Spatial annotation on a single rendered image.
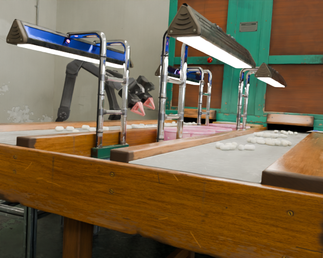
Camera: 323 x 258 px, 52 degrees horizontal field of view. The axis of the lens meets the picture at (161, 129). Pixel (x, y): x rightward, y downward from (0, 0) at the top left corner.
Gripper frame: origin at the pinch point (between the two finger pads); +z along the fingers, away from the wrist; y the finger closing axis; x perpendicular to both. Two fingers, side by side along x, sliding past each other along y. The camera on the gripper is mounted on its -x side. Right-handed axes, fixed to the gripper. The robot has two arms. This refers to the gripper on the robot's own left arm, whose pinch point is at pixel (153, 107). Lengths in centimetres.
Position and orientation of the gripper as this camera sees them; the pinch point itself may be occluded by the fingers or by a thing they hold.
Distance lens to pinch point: 222.8
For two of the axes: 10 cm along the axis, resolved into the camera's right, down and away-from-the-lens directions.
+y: 4.6, -0.4, 8.9
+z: 6.3, 7.1, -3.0
